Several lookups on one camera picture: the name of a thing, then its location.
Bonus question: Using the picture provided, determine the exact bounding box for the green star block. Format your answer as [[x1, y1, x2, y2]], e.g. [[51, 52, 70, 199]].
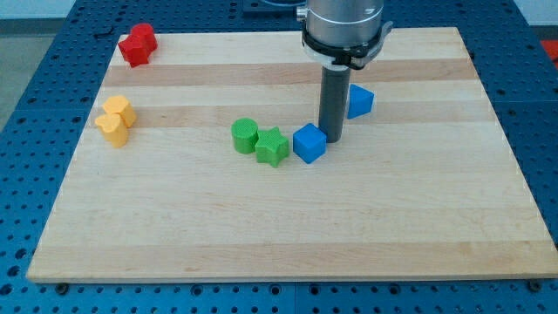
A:
[[255, 126, 289, 167]]

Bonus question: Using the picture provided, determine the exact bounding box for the green cylinder block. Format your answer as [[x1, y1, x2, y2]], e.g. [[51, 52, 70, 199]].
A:
[[231, 118, 258, 154]]

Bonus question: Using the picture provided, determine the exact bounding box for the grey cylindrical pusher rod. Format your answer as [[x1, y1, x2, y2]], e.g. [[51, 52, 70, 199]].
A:
[[318, 67, 350, 143]]

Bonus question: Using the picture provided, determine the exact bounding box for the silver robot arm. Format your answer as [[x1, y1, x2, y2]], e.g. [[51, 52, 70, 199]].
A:
[[296, 0, 393, 143]]

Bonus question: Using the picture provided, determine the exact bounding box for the yellow hexagon block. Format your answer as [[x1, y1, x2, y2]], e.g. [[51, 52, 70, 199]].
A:
[[102, 95, 137, 128]]

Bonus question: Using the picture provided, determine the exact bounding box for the yellow heart block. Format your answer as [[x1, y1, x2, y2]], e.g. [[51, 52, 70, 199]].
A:
[[94, 113, 128, 147]]

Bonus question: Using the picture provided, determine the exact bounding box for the blue triangle block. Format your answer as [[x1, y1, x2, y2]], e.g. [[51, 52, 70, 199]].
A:
[[347, 84, 375, 119]]

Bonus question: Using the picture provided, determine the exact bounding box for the wooden board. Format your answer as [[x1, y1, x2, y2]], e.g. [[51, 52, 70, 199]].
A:
[[27, 27, 557, 283]]

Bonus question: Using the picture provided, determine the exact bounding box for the blue cube block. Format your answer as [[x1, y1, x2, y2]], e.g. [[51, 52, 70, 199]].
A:
[[293, 123, 326, 164]]

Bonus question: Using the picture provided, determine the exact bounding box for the red star block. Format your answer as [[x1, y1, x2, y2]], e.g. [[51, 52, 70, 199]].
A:
[[118, 35, 149, 68]]

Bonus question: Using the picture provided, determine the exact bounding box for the black clamp ring with cable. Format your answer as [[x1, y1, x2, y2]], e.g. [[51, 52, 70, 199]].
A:
[[300, 20, 394, 72]]

